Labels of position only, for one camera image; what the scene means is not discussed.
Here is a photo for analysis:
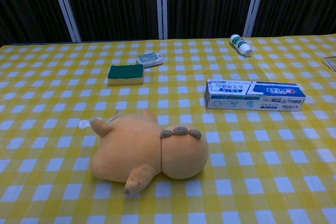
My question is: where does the white green-labelled bottle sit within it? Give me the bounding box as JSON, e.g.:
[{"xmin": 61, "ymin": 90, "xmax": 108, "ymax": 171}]
[{"xmin": 229, "ymin": 34, "xmax": 254, "ymax": 58}]

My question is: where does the green yellow kitchen sponge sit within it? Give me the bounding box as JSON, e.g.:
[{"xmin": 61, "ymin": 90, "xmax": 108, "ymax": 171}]
[{"xmin": 107, "ymin": 63, "xmax": 145, "ymax": 87}]

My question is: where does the black folding screen panel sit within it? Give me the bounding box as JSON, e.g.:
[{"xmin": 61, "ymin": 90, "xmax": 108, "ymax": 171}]
[
  {"xmin": 161, "ymin": 0, "xmax": 269, "ymax": 40},
  {"xmin": 243, "ymin": 0, "xmax": 336, "ymax": 38},
  {"xmin": 48, "ymin": 0, "xmax": 162, "ymax": 43},
  {"xmin": 0, "ymin": 0, "xmax": 81, "ymax": 47}
]

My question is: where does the orange plush animal toy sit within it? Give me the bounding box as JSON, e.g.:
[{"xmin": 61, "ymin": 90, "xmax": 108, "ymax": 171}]
[{"xmin": 79, "ymin": 108, "xmax": 209, "ymax": 196}]

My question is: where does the clear plastic badge holder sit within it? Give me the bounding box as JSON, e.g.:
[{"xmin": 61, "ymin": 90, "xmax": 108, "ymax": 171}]
[{"xmin": 323, "ymin": 56, "xmax": 336, "ymax": 72}]

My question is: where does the white blue toothpaste box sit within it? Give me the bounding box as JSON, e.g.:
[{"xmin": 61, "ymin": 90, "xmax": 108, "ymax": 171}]
[{"xmin": 205, "ymin": 79, "xmax": 307, "ymax": 112}]

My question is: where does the yellow white checkered tablecloth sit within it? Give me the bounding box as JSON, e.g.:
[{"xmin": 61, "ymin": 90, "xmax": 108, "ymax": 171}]
[{"xmin": 0, "ymin": 34, "xmax": 336, "ymax": 224}]

